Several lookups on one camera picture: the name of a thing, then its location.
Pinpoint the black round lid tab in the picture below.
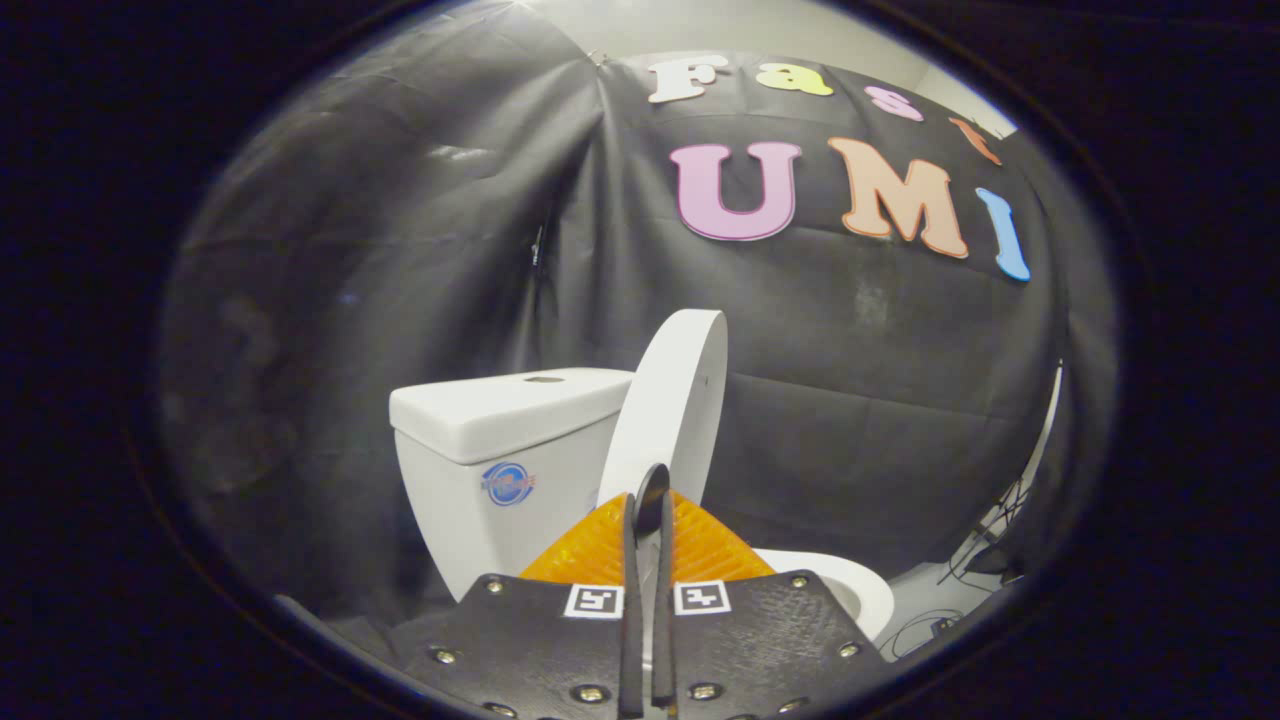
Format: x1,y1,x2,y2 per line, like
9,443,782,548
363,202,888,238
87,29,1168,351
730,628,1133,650
634,463,671,537

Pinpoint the black backdrop cloth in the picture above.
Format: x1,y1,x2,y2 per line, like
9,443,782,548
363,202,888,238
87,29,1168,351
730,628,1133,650
160,0,1116,641

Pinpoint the white toilet lid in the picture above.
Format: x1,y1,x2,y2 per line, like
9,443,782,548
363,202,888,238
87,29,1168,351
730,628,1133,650
597,309,729,513

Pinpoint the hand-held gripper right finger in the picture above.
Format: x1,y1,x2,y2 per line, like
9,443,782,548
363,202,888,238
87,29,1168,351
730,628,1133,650
650,490,891,720

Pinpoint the white ceramic toilet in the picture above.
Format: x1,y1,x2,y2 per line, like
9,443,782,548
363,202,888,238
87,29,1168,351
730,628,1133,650
389,367,896,643

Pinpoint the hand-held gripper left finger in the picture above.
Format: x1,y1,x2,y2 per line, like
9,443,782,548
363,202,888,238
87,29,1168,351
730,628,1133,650
398,492,647,720

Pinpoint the black tripod stand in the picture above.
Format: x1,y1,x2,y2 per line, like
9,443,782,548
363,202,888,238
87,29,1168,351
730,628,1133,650
938,478,1033,587

